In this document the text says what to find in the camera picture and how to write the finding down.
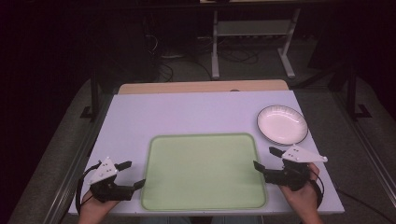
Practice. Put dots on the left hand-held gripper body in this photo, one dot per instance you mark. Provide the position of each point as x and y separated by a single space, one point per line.
104 174

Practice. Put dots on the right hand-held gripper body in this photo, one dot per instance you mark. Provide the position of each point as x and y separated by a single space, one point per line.
295 175

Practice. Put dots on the person's right hand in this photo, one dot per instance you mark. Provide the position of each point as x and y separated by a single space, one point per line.
300 197

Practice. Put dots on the person's left hand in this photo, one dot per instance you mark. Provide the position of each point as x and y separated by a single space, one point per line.
96 208

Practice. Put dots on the white plate with dark rim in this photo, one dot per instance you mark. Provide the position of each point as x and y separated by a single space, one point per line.
282 125

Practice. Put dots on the light green mat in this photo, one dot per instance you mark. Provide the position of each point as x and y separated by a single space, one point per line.
202 172

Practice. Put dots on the black metal stand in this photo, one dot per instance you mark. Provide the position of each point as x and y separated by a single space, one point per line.
94 93
352 93

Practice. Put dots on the wooden table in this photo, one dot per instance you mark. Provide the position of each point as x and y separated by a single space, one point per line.
202 86

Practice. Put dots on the white metal desk frame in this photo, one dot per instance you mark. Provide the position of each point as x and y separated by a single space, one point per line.
253 28

